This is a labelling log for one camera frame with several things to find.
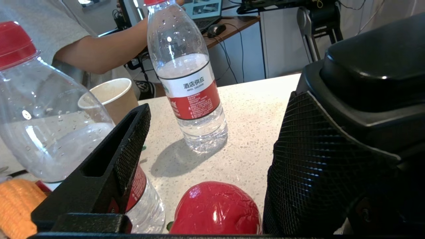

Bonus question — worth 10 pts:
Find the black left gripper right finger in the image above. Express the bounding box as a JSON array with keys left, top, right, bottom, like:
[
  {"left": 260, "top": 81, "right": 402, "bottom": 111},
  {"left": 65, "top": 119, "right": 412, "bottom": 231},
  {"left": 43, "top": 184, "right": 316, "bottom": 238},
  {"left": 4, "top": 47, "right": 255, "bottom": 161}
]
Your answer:
[{"left": 347, "top": 173, "right": 425, "bottom": 233}]

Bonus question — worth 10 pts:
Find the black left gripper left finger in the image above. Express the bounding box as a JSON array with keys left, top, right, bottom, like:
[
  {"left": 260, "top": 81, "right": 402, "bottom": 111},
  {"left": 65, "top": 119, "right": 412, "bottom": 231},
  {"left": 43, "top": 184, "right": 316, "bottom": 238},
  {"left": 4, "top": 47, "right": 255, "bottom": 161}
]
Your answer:
[{"left": 31, "top": 104, "right": 152, "bottom": 233}]

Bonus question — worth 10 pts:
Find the black electric kettle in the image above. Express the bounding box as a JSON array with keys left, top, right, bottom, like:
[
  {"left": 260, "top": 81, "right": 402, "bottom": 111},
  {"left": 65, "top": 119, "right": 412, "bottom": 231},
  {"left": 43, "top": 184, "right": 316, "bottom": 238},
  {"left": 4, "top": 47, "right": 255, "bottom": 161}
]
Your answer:
[{"left": 262, "top": 13, "right": 425, "bottom": 234}]

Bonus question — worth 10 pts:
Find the clear water bottle red cap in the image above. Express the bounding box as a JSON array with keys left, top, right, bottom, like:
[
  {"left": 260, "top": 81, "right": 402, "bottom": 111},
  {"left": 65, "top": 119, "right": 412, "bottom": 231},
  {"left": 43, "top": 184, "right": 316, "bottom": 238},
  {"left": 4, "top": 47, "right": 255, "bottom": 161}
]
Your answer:
[
  {"left": 143, "top": 0, "right": 229, "bottom": 154},
  {"left": 0, "top": 21, "right": 166, "bottom": 233}
]

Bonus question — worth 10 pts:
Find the orange toy corn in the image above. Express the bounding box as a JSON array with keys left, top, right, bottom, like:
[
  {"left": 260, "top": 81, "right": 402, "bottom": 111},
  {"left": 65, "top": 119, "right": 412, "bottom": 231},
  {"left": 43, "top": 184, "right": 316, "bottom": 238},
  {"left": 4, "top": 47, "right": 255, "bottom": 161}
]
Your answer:
[{"left": 0, "top": 179, "right": 48, "bottom": 239}]

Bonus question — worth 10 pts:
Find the brown paper cup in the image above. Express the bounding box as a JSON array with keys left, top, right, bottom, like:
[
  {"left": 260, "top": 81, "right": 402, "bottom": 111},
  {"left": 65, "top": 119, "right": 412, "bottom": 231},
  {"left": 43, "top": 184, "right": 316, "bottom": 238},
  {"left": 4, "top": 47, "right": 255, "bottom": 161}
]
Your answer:
[{"left": 78, "top": 78, "right": 133, "bottom": 126}]

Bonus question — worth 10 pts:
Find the red toy apple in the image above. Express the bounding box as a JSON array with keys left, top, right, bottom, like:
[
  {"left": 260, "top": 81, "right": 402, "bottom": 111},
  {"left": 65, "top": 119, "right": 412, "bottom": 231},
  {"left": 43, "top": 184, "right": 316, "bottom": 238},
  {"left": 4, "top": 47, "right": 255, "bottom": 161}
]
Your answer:
[{"left": 168, "top": 181, "right": 263, "bottom": 235}]

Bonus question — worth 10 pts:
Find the person in grey t-shirt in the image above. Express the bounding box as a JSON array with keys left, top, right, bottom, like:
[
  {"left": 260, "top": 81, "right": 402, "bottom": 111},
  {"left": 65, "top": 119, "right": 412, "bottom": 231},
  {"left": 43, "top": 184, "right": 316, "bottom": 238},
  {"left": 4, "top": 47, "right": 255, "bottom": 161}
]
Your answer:
[{"left": 0, "top": 0, "right": 186, "bottom": 100}]

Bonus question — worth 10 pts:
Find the black computer mouse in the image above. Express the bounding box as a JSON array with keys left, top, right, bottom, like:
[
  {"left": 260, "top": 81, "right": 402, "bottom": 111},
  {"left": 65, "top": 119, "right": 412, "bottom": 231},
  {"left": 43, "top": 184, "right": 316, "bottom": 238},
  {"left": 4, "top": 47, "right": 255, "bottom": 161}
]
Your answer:
[{"left": 208, "top": 24, "right": 227, "bottom": 38}]

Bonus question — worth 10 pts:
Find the open laptop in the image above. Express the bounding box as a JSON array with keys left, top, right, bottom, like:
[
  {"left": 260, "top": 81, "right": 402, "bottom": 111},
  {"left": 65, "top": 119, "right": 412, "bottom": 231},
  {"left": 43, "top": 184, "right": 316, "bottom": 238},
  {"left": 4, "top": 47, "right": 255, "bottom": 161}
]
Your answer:
[{"left": 182, "top": 0, "right": 223, "bottom": 32}]

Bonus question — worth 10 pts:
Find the black robot stand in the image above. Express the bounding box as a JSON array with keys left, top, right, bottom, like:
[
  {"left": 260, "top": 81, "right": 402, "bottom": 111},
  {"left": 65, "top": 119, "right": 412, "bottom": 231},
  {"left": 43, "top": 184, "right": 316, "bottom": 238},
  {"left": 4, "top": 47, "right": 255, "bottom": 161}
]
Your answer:
[{"left": 237, "top": 0, "right": 344, "bottom": 63}]

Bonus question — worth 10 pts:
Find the brown wooden desk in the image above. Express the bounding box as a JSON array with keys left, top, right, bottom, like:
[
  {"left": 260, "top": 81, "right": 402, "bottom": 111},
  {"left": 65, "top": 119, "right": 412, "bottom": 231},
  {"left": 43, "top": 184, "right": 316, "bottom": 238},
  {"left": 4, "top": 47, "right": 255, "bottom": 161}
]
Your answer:
[{"left": 139, "top": 15, "right": 261, "bottom": 67}]

